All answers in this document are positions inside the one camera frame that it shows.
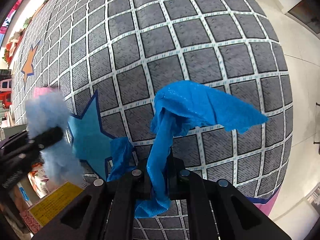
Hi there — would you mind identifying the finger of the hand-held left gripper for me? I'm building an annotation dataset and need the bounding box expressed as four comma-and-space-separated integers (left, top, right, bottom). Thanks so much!
29, 126, 64, 152

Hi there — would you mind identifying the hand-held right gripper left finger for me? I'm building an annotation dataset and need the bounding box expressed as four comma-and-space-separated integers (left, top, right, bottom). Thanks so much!
31, 159, 153, 240

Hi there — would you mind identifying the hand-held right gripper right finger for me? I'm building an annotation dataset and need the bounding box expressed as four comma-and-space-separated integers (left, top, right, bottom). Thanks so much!
165, 154, 292, 240

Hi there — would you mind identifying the light blue fluffy cloth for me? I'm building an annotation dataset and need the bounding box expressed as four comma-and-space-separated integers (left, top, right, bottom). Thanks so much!
25, 90, 85, 187

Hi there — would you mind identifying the white printed plastic bag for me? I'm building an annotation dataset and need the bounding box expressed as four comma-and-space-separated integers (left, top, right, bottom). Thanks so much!
27, 162, 52, 202

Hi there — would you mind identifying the pink cloth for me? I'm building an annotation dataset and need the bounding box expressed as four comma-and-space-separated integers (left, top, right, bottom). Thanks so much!
33, 86, 60, 99

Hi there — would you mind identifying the red cardboard box yellow label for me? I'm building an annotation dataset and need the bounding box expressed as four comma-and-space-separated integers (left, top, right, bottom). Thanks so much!
19, 181, 87, 234

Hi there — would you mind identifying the red plastic stool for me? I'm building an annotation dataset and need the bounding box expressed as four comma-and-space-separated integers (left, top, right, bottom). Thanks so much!
0, 79, 12, 109

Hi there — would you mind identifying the grey plaid star mat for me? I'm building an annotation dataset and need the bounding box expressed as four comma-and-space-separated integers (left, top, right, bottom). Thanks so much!
11, 0, 293, 240

